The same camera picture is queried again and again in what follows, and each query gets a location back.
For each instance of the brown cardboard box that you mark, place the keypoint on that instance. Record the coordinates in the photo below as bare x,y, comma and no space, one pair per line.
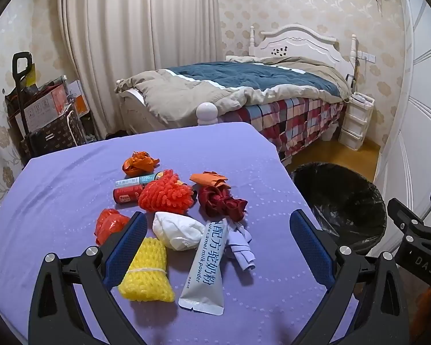
43,109

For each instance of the orange ribbon bundle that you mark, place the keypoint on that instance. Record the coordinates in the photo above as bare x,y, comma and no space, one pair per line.
140,163

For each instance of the white paper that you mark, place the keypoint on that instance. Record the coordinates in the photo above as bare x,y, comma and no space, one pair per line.
176,231

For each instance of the cream curtain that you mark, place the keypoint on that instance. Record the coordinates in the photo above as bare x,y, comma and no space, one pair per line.
129,25

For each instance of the white plastic drawer unit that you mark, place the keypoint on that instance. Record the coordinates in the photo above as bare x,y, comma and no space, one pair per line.
353,125

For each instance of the purple cloth scrap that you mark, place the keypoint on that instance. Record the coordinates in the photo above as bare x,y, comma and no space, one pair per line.
239,249

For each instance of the red-orange plastic bag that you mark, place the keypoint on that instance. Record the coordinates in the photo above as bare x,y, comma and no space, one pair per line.
109,224

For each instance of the brown patterned bag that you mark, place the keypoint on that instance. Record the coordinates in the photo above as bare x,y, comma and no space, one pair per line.
54,136

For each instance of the white and orange box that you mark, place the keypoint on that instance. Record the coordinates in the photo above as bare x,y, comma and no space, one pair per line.
77,97

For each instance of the red bottle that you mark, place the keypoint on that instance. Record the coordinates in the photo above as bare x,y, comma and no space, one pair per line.
127,196

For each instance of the white pillow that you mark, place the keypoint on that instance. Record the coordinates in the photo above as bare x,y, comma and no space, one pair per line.
240,59

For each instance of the white panelled door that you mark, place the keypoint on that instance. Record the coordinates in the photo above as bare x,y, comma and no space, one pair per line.
416,115

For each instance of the purple tablecloth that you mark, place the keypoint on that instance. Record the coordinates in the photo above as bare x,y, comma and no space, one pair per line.
75,187

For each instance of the plaid bed sheet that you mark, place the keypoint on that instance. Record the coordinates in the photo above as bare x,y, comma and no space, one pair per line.
291,122

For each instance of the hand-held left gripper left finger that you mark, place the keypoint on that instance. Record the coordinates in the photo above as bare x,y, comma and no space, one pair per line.
127,248

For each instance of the orange paper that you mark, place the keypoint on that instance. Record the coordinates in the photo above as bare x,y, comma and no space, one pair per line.
208,179

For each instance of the teal and white packet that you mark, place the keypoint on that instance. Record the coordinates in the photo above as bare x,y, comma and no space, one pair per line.
143,179

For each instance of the yellow foam net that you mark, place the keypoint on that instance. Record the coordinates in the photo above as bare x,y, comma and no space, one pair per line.
147,276

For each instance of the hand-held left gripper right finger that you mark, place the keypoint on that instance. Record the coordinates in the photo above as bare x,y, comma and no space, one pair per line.
310,248

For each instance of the black hand cart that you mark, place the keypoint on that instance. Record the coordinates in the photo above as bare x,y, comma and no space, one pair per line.
18,79

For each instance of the bed with plaid cover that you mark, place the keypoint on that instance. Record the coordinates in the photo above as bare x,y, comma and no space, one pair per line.
294,43

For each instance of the teal and beige quilt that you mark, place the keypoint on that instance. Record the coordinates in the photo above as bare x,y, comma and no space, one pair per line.
237,75

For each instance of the black bag-lined bin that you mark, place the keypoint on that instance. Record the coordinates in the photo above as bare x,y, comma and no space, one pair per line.
344,201

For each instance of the white wall socket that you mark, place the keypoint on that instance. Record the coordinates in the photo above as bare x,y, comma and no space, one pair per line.
366,56

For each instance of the silver powder sachet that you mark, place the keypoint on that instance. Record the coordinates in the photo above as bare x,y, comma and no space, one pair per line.
204,280

